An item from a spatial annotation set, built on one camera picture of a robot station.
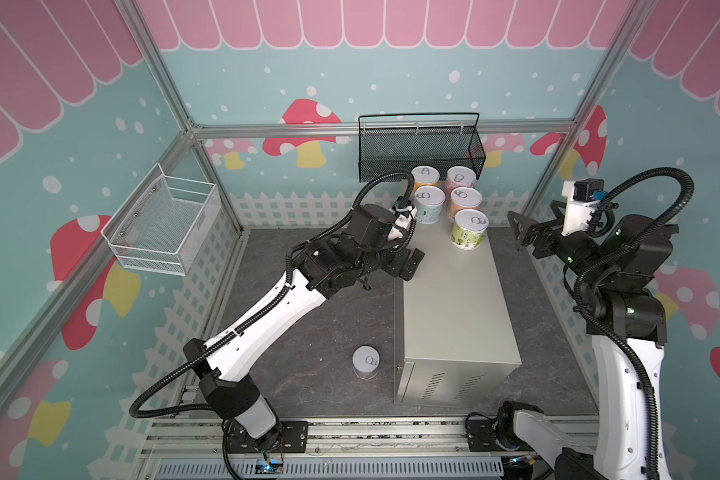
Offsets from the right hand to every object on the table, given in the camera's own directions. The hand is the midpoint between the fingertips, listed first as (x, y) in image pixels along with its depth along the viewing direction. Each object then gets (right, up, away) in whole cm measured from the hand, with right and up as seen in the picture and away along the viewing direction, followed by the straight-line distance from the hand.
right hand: (532, 208), depth 58 cm
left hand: (-25, -8, +8) cm, 27 cm away
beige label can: (-33, -38, +23) cm, 55 cm away
